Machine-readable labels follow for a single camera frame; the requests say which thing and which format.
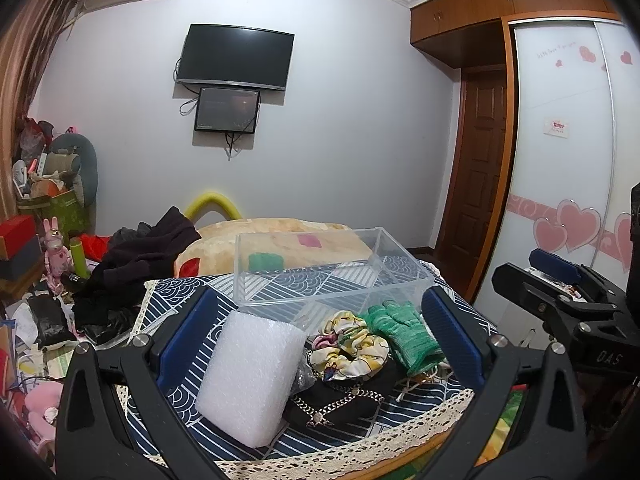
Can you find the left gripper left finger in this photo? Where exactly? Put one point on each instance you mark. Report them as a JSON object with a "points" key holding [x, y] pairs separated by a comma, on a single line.
{"points": [[92, 437]]}

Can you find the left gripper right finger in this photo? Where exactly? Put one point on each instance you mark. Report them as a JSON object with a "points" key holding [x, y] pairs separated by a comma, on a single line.
{"points": [[548, 437]]}

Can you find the white foam block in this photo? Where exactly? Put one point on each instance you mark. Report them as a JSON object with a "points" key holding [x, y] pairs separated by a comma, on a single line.
{"points": [[249, 377]]}

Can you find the green knit glove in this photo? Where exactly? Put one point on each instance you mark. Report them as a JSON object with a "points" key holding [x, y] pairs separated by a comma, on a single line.
{"points": [[400, 325]]}

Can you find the black chain-trimmed bag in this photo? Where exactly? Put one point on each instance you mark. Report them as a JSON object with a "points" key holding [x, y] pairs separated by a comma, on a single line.
{"points": [[335, 404]]}

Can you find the floral yellow scrunchie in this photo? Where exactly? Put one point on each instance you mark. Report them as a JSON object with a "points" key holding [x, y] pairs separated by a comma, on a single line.
{"points": [[345, 349]]}

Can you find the clear plastic storage box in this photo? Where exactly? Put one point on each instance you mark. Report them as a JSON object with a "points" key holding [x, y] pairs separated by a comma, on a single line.
{"points": [[307, 296]]}

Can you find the pink plush toy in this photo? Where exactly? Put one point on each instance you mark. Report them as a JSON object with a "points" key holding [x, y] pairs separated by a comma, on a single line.
{"points": [[42, 405]]}

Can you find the black clothes pile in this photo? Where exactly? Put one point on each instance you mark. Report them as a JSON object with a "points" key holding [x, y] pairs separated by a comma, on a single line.
{"points": [[107, 304]]}

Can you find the brown wooden door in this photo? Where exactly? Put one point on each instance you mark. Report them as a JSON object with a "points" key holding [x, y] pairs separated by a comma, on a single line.
{"points": [[474, 175]]}

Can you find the pink bunny doll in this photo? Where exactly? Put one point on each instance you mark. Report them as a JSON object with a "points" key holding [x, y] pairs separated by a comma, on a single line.
{"points": [[57, 258]]}

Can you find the blue patterned tablecloth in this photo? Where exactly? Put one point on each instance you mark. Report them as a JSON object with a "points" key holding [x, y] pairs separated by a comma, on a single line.
{"points": [[417, 410]]}

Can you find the green cardboard box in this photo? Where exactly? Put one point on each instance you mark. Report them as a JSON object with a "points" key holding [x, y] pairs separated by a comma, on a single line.
{"points": [[73, 219]]}

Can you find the red box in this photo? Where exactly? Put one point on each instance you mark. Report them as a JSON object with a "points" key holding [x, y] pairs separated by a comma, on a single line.
{"points": [[14, 234]]}

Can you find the beige floral quilt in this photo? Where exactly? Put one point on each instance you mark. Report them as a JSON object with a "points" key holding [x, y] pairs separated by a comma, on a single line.
{"points": [[244, 244]]}

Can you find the yellow curved pool noodle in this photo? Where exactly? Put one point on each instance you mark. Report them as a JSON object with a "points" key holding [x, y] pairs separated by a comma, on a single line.
{"points": [[210, 200]]}

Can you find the grey neck pillow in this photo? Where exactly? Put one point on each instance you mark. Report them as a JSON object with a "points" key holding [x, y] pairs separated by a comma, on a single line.
{"points": [[87, 170]]}

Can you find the wooden overhead cabinet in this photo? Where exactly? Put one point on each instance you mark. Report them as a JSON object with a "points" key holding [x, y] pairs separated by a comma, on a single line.
{"points": [[468, 33]]}

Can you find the striped brown curtain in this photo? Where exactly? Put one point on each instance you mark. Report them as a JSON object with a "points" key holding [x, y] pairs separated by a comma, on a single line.
{"points": [[26, 47]]}

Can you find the small wall monitor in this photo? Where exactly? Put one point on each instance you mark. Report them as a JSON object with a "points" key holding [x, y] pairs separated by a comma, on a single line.
{"points": [[227, 110]]}

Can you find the large wall television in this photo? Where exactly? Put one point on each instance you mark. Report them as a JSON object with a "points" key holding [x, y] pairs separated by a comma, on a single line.
{"points": [[235, 56]]}

